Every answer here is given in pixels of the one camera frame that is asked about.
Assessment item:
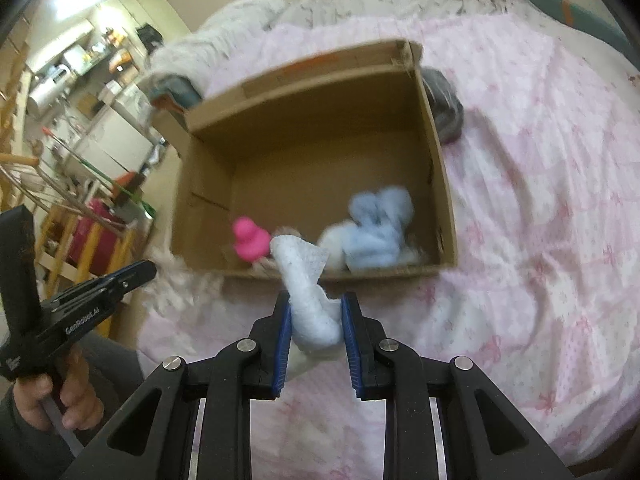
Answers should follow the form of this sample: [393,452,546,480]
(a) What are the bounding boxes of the teal bolster pillow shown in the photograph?
[528,0,639,68]

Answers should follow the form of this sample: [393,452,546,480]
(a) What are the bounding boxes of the grey striped cloth bundle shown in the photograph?
[421,67,464,144]

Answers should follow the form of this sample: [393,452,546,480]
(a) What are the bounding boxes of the white fluffy sock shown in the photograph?
[270,235,343,353]

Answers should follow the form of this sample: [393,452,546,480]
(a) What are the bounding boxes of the white washing machine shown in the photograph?
[26,64,74,117]

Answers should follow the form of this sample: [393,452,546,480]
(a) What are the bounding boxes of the pink floral bed quilt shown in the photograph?
[137,14,639,479]

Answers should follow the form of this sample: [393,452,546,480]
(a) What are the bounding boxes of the person's left hand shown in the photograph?
[13,344,104,431]

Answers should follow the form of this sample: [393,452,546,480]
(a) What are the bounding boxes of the white rolled sock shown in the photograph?
[317,220,355,271]

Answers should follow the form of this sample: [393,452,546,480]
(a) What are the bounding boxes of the white grey floral duvet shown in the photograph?
[139,0,510,108]

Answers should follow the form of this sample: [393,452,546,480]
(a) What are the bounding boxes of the pink rubber duck toy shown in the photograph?
[232,217,271,263]

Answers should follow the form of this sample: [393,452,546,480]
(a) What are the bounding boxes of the beige floral scrunchie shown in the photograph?
[272,226,302,238]

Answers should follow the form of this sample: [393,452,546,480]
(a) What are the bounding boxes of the brown cardboard box bedside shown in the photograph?
[152,110,191,158]

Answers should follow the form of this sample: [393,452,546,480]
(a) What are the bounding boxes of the open cardboard box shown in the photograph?
[170,38,458,280]

